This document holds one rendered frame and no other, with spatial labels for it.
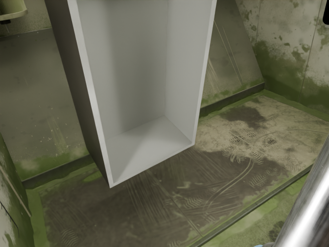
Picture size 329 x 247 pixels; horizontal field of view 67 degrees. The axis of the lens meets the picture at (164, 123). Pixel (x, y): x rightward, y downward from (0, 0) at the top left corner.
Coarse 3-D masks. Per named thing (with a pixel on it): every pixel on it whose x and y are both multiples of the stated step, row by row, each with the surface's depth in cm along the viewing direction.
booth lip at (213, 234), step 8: (296, 176) 185; (288, 184) 181; (272, 192) 176; (264, 200) 171; (248, 208) 166; (256, 208) 169; (240, 216) 162; (224, 224) 158; (232, 224) 160; (216, 232) 154; (200, 240) 151; (208, 240) 152
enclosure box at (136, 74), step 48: (48, 0) 92; (96, 0) 109; (144, 0) 122; (192, 0) 114; (96, 48) 122; (144, 48) 138; (192, 48) 127; (96, 96) 139; (144, 96) 160; (192, 96) 143; (96, 144) 120; (144, 144) 161; (192, 144) 161
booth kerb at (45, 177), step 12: (228, 96) 274; (240, 96) 283; (204, 108) 261; (216, 108) 270; (84, 156) 210; (60, 168) 203; (72, 168) 208; (24, 180) 191; (36, 180) 196; (48, 180) 202
